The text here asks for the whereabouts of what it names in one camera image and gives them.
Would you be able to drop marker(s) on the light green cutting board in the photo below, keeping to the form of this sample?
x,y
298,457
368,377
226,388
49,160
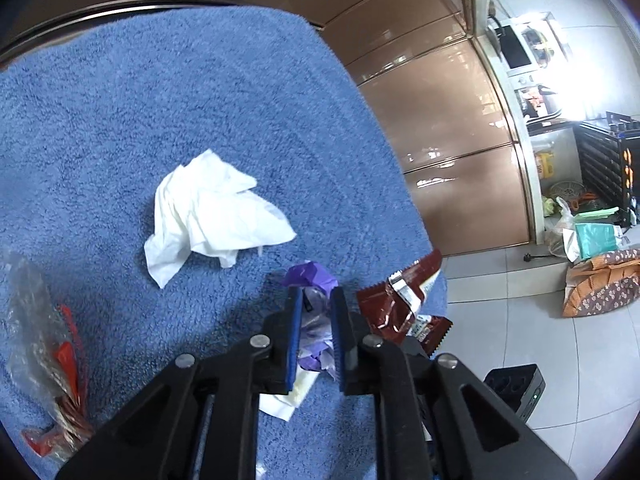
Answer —
x,y
597,215

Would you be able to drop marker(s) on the crumpled white tissue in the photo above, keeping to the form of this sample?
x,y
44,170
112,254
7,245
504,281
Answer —
x,y
215,210

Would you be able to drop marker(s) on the clear red plastic wrapper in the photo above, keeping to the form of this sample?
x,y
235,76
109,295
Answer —
x,y
45,360

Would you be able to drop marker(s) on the black box device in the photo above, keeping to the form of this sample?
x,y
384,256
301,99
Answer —
x,y
515,390

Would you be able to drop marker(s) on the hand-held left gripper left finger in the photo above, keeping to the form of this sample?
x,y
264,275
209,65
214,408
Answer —
x,y
295,340

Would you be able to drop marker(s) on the brown snack wrapper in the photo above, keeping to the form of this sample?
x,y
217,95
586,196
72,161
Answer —
x,y
380,305

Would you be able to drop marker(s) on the blue terry towel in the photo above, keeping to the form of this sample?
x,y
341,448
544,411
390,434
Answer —
x,y
125,85

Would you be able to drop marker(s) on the glass pot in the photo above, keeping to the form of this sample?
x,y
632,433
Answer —
x,y
537,45

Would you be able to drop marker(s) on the white microwave oven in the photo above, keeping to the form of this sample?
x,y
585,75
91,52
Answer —
x,y
515,47

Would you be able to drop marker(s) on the teal plastic bag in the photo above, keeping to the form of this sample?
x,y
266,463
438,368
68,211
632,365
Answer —
x,y
595,240

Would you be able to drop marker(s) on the black dish rack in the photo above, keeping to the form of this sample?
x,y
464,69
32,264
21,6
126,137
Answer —
x,y
600,160

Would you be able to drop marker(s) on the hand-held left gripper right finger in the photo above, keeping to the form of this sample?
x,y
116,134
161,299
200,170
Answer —
x,y
339,340

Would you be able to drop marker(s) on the yellow bottle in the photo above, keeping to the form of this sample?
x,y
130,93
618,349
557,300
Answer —
x,y
545,165

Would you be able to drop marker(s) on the orange brown flowered apron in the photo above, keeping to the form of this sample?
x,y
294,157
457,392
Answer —
x,y
610,285

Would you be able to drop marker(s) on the white plastic bag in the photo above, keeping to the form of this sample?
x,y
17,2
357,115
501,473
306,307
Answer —
x,y
557,230

